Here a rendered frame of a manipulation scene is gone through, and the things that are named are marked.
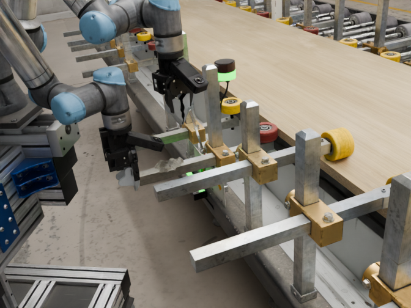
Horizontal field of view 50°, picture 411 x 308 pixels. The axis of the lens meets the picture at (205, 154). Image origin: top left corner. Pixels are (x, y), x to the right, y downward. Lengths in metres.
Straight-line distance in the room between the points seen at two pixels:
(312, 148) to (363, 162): 0.38
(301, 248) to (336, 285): 0.29
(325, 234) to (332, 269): 0.42
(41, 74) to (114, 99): 0.18
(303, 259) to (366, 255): 0.25
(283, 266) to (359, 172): 0.31
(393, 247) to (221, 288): 1.45
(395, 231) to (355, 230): 0.51
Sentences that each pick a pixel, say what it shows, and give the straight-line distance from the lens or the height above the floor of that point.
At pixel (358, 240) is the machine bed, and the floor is 0.74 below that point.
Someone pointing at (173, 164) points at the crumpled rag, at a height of 0.87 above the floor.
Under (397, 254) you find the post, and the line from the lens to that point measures 0.72.
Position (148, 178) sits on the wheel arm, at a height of 0.85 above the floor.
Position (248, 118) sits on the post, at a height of 1.06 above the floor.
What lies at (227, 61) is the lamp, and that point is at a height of 1.13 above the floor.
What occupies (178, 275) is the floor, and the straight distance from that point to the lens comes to 2.17.
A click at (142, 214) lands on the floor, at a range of 2.60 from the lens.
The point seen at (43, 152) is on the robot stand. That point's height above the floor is 0.92.
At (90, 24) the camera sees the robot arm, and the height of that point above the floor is 1.30.
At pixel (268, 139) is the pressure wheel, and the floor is 0.89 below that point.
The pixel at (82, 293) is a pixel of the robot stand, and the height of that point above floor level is 0.21.
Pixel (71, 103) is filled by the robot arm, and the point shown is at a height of 1.14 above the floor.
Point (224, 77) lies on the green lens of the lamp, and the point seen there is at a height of 1.09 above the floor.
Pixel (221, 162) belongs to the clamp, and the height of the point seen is 0.86.
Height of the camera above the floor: 1.50
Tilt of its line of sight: 29 degrees down
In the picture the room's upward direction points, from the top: 6 degrees counter-clockwise
